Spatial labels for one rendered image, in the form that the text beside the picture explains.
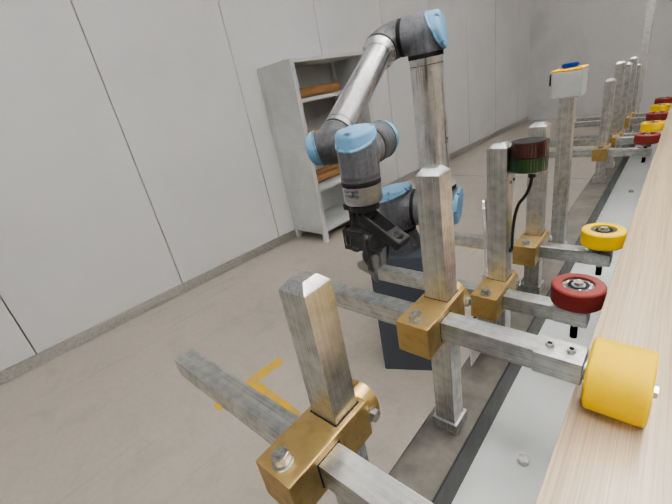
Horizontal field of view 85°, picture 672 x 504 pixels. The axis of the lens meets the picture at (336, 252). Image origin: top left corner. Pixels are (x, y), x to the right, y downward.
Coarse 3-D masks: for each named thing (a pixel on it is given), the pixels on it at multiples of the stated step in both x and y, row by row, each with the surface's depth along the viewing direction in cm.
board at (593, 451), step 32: (640, 224) 79; (640, 256) 68; (640, 288) 59; (608, 320) 54; (640, 320) 53; (576, 416) 41; (576, 448) 38; (608, 448) 37; (640, 448) 37; (544, 480) 35; (576, 480) 35; (608, 480) 34; (640, 480) 34
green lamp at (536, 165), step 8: (512, 160) 62; (520, 160) 61; (528, 160) 60; (536, 160) 60; (544, 160) 60; (512, 168) 63; (520, 168) 62; (528, 168) 61; (536, 168) 61; (544, 168) 61
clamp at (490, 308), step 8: (512, 272) 76; (488, 280) 75; (496, 280) 74; (512, 280) 74; (520, 280) 76; (480, 288) 73; (496, 288) 72; (504, 288) 71; (512, 288) 75; (472, 296) 71; (480, 296) 70; (488, 296) 70; (496, 296) 69; (472, 304) 72; (480, 304) 71; (488, 304) 70; (496, 304) 69; (472, 312) 73; (480, 312) 71; (488, 312) 70; (496, 312) 69; (496, 320) 70
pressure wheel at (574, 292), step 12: (564, 276) 65; (576, 276) 64; (588, 276) 64; (552, 288) 63; (564, 288) 62; (576, 288) 62; (588, 288) 61; (600, 288) 60; (552, 300) 64; (564, 300) 61; (576, 300) 60; (588, 300) 59; (600, 300) 59; (576, 312) 61; (588, 312) 60; (576, 336) 66
